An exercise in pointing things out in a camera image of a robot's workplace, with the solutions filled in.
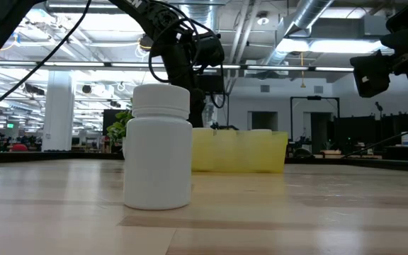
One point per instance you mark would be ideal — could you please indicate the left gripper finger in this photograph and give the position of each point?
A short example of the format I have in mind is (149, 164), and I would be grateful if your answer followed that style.
(197, 108)

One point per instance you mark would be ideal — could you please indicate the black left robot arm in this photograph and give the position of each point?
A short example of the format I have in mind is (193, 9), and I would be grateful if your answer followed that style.
(151, 19)

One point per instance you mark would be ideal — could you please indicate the yellow translucent plastic basket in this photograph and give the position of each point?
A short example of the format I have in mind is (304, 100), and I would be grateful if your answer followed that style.
(239, 152)

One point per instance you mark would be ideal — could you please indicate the black microphone stand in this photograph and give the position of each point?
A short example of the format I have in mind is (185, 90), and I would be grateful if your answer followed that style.
(378, 106)

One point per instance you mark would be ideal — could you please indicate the black partition panels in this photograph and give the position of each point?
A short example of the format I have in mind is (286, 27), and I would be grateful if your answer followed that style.
(367, 127)

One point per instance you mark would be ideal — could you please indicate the white tub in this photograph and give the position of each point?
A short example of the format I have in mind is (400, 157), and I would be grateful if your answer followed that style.
(406, 138)

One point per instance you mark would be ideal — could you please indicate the green plant in white pot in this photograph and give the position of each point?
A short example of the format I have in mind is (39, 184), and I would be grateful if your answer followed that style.
(117, 129)

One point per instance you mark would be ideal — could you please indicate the white round ceiling sensor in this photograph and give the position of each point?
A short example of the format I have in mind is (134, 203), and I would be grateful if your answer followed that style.
(262, 19)

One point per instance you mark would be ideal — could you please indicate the black screen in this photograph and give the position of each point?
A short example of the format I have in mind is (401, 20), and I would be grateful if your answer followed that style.
(107, 117)

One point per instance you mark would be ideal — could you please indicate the long ceiling light bar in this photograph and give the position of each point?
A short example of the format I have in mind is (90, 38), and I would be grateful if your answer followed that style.
(73, 64)

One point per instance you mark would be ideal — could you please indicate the white building column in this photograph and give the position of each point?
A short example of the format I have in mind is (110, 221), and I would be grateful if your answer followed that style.
(59, 113)

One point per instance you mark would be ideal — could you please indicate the green exit sign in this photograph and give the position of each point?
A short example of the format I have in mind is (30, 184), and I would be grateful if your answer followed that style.
(10, 125)

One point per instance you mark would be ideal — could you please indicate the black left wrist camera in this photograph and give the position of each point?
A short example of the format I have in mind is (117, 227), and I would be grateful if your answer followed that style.
(211, 84)

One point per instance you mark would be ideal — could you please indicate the silver round ventilation duct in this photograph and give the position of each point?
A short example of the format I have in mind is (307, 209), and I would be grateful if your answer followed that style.
(211, 14)
(306, 14)

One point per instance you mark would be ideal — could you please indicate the black metal gantry frame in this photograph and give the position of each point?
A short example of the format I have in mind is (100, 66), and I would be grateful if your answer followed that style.
(314, 97)

